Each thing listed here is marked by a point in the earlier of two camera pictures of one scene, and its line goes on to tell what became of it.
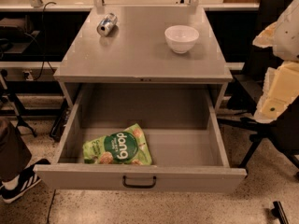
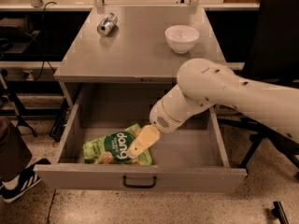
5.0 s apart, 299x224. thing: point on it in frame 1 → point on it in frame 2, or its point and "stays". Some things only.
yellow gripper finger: x=280 y=86 → x=164 y=117
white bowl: x=181 y=38 stays
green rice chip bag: x=127 y=147 stays
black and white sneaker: x=28 y=178 stays
